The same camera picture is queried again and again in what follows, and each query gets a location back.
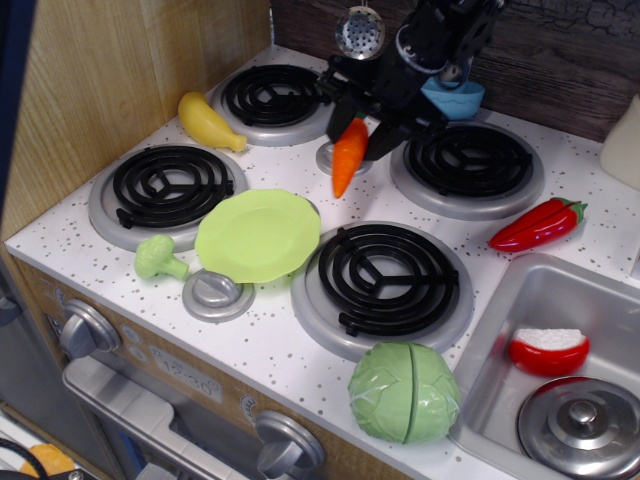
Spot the back right black burner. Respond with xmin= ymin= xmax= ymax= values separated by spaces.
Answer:
xmin=390 ymin=122 xmax=545 ymax=221

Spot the red white toy cheese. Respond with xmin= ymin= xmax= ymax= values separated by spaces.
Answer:
xmin=508 ymin=329 xmax=591 ymax=377

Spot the light green plastic plate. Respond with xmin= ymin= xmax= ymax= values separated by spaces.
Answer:
xmin=195 ymin=189 xmax=321 ymax=284

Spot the silver pot lid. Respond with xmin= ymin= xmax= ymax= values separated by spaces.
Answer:
xmin=516 ymin=376 xmax=639 ymax=479

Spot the silver front stovetop knob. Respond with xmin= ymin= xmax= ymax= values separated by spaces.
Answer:
xmin=182 ymin=269 xmax=255 ymax=323

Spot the blue plastic bowl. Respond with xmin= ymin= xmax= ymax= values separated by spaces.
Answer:
xmin=421 ymin=78 xmax=485 ymax=121

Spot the silver perforated ladle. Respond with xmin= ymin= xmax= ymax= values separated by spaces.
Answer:
xmin=334 ymin=1 xmax=385 ymax=60

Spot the oven clock display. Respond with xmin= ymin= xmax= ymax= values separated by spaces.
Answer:
xmin=149 ymin=345 xmax=223 ymax=404

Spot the silver oven door handle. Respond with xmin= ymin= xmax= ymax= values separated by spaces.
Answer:
xmin=62 ymin=357 xmax=245 ymax=479

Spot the silver right oven knob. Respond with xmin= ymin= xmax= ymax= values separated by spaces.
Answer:
xmin=255 ymin=410 xmax=326 ymax=479

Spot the red toy chili pepper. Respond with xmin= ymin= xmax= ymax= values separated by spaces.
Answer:
xmin=488 ymin=197 xmax=588 ymax=253

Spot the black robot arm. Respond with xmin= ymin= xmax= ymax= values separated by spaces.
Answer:
xmin=318 ymin=1 xmax=505 ymax=161

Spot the orange toy carrot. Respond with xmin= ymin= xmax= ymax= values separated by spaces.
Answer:
xmin=331 ymin=117 xmax=369 ymax=198

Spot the silver left oven knob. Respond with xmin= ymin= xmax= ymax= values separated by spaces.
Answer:
xmin=60 ymin=299 xmax=121 ymax=359

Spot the black burner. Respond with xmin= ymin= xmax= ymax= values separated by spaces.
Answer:
xmin=88 ymin=144 xmax=248 ymax=252
xmin=390 ymin=122 xmax=545 ymax=221
xmin=290 ymin=221 xmax=473 ymax=362
xmin=211 ymin=64 xmax=333 ymax=147

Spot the green toy broccoli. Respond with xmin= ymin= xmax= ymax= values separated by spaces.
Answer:
xmin=134 ymin=234 xmax=189 ymax=280

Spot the yellow toy banana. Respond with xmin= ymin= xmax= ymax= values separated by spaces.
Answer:
xmin=178 ymin=92 xmax=247 ymax=152

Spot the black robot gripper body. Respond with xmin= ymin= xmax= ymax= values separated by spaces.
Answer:
xmin=317 ymin=47 xmax=448 ymax=133

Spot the green toy cabbage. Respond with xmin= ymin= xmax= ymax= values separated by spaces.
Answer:
xmin=348 ymin=342 xmax=461 ymax=444

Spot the front right black burner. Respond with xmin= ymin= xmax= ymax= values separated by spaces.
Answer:
xmin=290 ymin=221 xmax=473 ymax=362

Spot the yellow object bottom left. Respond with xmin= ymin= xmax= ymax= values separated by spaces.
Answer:
xmin=28 ymin=444 xmax=76 ymax=476

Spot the front left black burner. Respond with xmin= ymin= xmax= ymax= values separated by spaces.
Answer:
xmin=88 ymin=144 xmax=248 ymax=252

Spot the silver toy sink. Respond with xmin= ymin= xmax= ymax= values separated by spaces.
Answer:
xmin=451 ymin=254 xmax=639 ymax=479

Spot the silver stovetop knob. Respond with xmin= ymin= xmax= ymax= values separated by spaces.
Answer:
xmin=316 ymin=142 xmax=372 ymax=176
xmin=182 ymin=269 xmax=255 ymax=323

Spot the silver centre stovetop knob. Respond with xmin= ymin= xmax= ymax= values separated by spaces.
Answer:
xmin=316 ymin=142 xmax=372 ymax=176

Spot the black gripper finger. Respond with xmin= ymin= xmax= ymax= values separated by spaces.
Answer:
xmin=364 ymin=122 xmax=420 ymax=161
xmin=326 ymin=94 xmax=363 ymax=142

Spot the silver oven knob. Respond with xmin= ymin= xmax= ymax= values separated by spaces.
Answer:
xmin=255 ymin=410 xmax=326 ymax=479
xmin=60 ymin=299 xmax=121 ymax=359

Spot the back left black burner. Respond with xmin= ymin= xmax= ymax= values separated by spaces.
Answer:
xmin=211 ymin=64 xmax=333 ymax=147

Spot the cream white container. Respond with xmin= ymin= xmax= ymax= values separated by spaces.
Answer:
xmin=599 ymin=94 xmax=640 ymax=190

